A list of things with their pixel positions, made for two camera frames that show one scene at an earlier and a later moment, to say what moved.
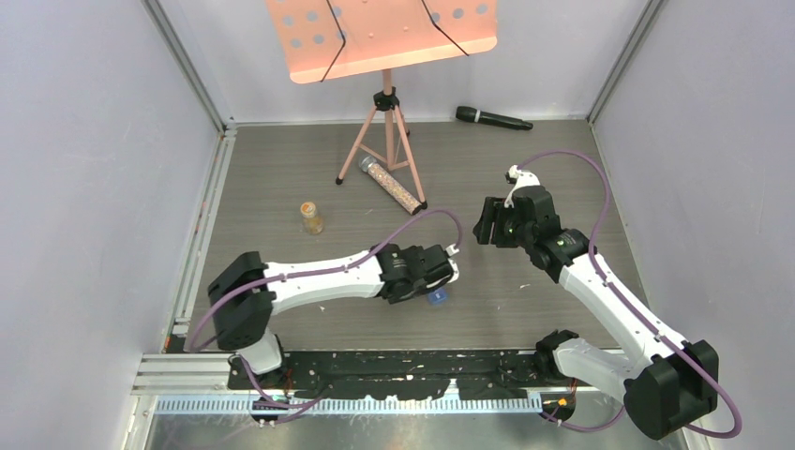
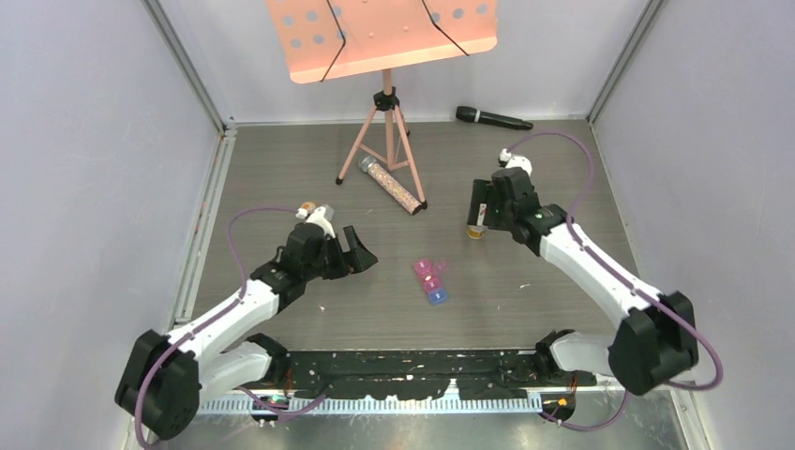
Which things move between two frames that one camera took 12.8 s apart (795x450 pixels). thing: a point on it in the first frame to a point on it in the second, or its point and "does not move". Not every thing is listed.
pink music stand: [330, 39] does not move
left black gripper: [423, 289] to [358, 258]
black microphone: [474, 114] does not move
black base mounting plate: [477, 374] does not move
